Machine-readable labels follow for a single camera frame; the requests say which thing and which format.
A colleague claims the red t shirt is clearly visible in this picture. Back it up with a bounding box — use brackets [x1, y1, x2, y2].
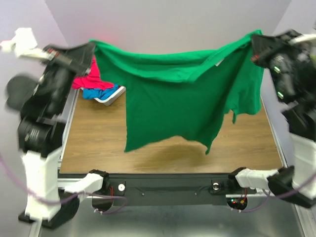
[72, 57, 114, 90]

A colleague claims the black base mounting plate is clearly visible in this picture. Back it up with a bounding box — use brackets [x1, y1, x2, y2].
[98, 173, 255, 206]

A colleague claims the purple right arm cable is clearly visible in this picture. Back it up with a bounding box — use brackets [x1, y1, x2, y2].
[231, 172, 316, 213]

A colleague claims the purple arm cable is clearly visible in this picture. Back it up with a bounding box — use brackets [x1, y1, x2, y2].
[231, 172, 316, 213]
[0, 153, 129, 215]

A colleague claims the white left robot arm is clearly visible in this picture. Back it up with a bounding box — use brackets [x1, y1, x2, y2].
[0, 28, 110, 230]

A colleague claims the blue t shirt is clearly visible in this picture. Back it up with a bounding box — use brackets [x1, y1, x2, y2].
[83, 84, 120, 100]

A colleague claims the green t shirt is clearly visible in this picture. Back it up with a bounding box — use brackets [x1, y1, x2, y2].
[95, 32, 264, 152]

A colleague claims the white plastic laundry basket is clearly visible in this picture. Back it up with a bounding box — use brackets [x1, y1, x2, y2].
[94, 86, 126, 106]

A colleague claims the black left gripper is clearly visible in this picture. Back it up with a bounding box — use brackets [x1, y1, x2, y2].
[47, 37, 102, 108]

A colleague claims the aluminium frame rail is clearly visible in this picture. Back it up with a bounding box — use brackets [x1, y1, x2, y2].
[23, 158, 79, 230]

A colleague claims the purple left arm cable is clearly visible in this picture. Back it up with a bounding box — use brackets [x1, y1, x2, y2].
[0, 153, 129, 215]

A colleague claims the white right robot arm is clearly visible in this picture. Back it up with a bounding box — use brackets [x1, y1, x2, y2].
[227, 30, 316, 208]

